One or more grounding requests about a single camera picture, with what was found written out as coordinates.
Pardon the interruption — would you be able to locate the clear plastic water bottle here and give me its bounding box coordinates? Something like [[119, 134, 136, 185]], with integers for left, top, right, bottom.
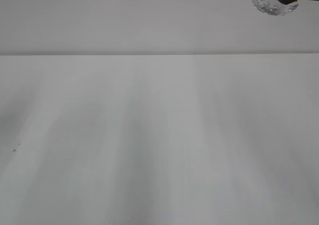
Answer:
[[252, 0, 299, 16]]

